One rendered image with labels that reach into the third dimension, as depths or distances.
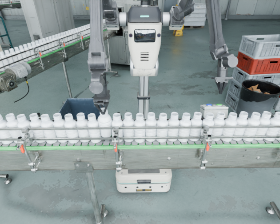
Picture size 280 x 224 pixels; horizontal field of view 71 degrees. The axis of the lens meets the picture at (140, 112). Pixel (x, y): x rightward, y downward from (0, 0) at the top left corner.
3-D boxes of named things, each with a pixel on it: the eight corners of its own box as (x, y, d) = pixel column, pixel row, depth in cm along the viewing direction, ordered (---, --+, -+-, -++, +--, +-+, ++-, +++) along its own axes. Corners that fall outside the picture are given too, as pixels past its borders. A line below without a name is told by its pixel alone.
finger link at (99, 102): (95, 117, 93) (93, 99, 88) (98, 109, 99) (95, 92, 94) (110, 117, 93) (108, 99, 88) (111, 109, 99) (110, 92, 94)
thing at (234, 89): (240, 102, 295) (244, 89, 283) (226, 90, 329) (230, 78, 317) (277, 100, 301) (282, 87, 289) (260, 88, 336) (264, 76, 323)
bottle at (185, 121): (183, 144, 104) (188, 119, 95) (174, 139, 107) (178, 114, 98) (190, 139, 107) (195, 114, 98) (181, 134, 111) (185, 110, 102)
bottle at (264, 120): (254, 141, 106) (264, 116, 97) (249, 134, 111) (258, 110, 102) (265, 141, 106) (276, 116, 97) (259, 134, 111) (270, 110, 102)
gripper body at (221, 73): (233, 80, 109) (234, 66, 108) (214, 80, 109) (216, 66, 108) (227, 79, 116) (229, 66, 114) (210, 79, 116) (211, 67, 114)
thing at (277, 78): (244, 89, 283) (249, 75, 270) (230, 78, 317) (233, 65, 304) (282, 86, 290) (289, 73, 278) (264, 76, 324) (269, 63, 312)
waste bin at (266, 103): (237, 136, 262) (252, 94, 228) (225, 118, 300) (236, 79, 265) (270, 136, 263) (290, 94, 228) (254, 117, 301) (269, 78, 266)
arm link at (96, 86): (109, 56, 84) (88, 57, 84) (105, 66, 74) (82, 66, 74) (111, 82, 90) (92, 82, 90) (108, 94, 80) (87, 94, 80)
